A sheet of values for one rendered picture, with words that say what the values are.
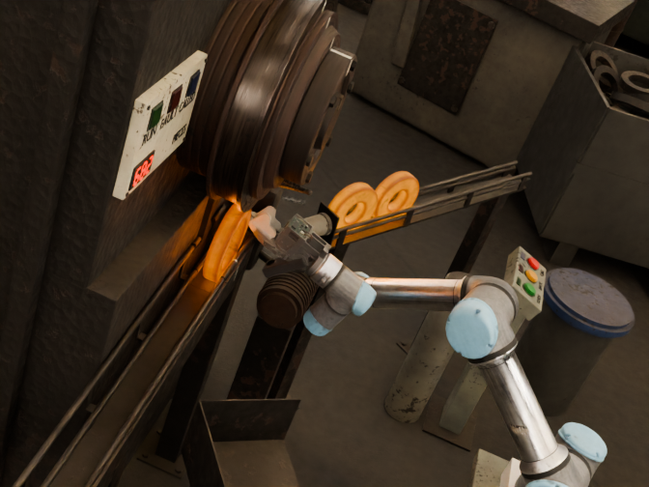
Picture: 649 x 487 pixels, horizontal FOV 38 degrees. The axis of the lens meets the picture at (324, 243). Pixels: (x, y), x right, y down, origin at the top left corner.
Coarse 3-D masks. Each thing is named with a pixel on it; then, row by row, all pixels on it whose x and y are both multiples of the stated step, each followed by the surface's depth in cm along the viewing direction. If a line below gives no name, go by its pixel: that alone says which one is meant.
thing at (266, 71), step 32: (288, 0) 174; (320, 0) 175; (288, 32) 169; (256, 64) 168; (288, 64) 168; (256, 96) 168; (224, 128) 170; (256, 128) 168; (224, 160) 174; (224, 192) 183
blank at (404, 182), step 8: (392, 176) 251; (400, 176) 251; (408, 176) 252; (384, 184) 250; (392, 184) 250; (400, 184) 251; (408, 184) 254; (416, 184) 256; (384, 192) 250; (392, 192) 252; (400, 192) 259; (408, 192) 256; (416, 192) 259; (384, 200) 252; (400, 200) 259; (408, 200) 259; (384, 208) 254; (392, 208) 258; (400, 208) 259; (376, 216) 254; (392, 216) 259
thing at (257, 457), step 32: (192, 416) 174; (224, 416) 176; (256, 416) 179; (288, 416) 182; (192, 448) 172; (224, 448) 179; (256, 448) 182; (192, 480) 171; (224, 480) 158; (256, 480) 176; (288, 480) 179
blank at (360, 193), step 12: (348, 192) 241; (360, 192) 242; (372, 192) 246; (336, 204) 241; (348, 204) 242; (360, 204) 249; (372, 204) 249; (348, 216) 250; (360, 216) 249; (336, 228) 245
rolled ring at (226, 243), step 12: (228, 216) 202; (240, 216) 202; (228, 228) 200; (240, 228) 214; (216, 240) 200; (228, 240) 200; (240, 240) 215; (216, 252) 200; (228, 252) 215; (204, 264) 202; (216, 264) 201; (228, 264) 213; (204, 276) 207; (216, 276) 205
